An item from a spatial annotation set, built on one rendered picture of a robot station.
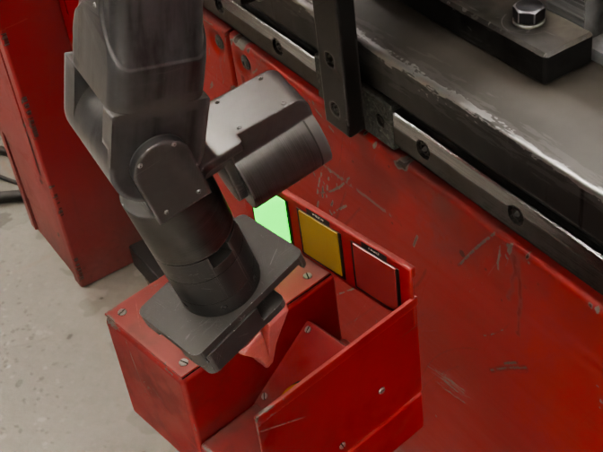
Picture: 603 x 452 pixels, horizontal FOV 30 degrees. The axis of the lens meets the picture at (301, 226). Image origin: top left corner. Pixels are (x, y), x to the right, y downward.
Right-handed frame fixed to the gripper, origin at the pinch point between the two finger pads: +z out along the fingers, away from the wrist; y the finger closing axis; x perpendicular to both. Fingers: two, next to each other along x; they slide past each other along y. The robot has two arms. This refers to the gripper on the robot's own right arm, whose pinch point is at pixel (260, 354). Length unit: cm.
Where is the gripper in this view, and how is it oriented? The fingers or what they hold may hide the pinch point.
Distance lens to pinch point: 82.8
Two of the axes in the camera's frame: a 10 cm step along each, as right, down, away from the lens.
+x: -6.8, -4.2, 6.1
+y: 6.8, -6.6, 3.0
